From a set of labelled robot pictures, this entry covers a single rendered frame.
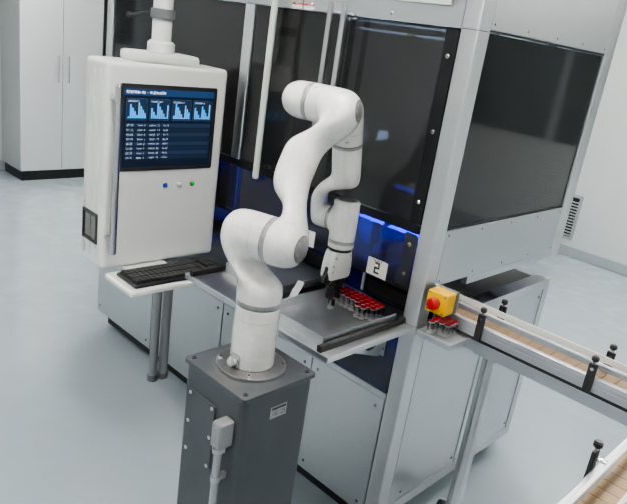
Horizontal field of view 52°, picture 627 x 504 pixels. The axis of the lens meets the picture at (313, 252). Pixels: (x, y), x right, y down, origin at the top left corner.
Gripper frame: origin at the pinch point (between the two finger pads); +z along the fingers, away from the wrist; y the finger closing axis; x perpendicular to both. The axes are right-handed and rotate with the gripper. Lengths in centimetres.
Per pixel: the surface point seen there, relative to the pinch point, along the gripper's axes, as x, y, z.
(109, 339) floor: -161, -10, 94
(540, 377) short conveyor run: 63, -26, 8
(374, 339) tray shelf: 22.6, 4.0, 6.0
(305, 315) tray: 0.1, 11.7, 5.8
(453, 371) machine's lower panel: 24, -47, 32
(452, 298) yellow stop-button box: 33.8, -17.0, -7.8
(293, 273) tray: -28.7, -10.1, 5.8
